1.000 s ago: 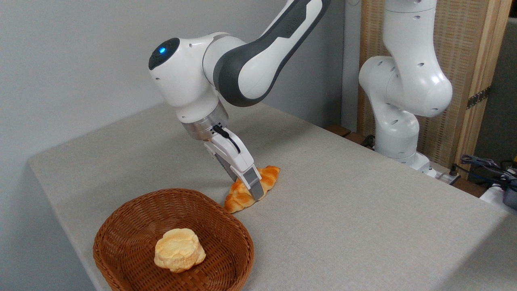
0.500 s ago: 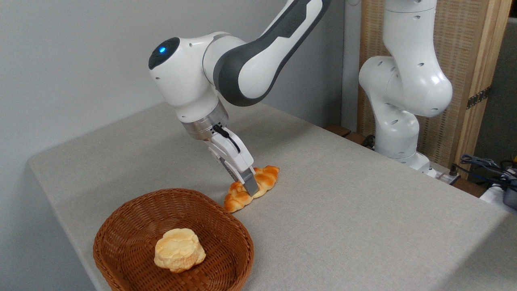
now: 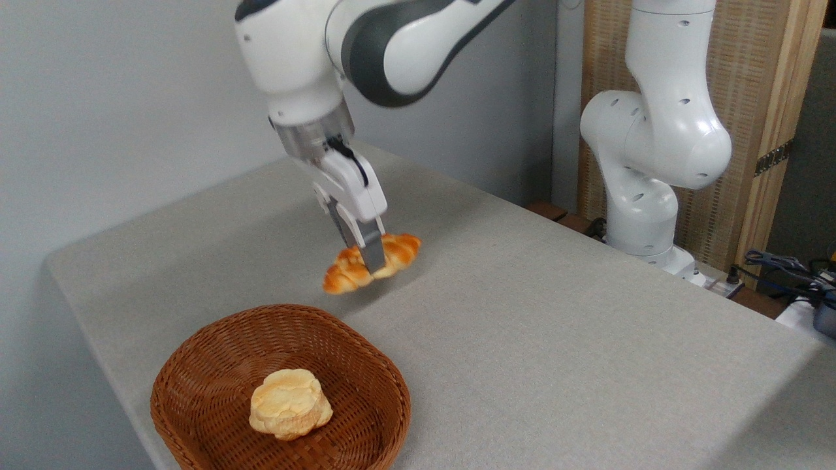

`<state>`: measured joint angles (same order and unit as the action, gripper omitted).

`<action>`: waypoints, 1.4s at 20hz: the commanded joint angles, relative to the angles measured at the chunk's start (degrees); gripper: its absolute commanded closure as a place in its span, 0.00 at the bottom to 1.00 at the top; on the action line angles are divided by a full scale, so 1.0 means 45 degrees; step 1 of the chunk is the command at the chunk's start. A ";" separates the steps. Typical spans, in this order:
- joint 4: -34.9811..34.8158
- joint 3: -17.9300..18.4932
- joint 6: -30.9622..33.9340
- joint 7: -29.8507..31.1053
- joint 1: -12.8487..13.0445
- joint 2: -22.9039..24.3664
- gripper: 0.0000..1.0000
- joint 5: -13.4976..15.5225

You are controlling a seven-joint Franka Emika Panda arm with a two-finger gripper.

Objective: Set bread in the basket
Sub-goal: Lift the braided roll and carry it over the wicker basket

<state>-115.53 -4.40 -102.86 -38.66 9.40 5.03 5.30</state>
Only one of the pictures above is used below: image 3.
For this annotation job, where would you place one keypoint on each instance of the grey-blue device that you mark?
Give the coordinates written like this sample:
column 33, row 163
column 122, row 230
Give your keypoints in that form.
column 825, row 318

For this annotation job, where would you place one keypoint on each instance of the metal screen hinge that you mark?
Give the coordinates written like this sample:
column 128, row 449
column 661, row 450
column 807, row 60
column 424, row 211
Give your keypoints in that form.
column 773, row 157

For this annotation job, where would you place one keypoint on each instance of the brown wicker basket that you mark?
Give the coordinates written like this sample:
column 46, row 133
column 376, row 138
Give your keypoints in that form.
column 215, row 365

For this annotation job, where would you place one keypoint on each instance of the round pale bread bun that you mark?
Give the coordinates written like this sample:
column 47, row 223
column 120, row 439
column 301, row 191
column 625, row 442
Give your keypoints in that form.
column 290, row 403

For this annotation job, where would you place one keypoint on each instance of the grey tablecloth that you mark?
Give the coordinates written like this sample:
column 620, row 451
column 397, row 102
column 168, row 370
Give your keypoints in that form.
column 555, row 339

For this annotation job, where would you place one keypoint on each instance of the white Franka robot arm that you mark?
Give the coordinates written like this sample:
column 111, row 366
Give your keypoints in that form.
column 656, row 130

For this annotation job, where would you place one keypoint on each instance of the braided golden bread loaf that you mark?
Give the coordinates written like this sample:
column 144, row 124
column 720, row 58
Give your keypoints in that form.
column 401, row 251

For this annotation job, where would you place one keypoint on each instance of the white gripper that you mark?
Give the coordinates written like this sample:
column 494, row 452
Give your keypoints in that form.
column 353, row 189

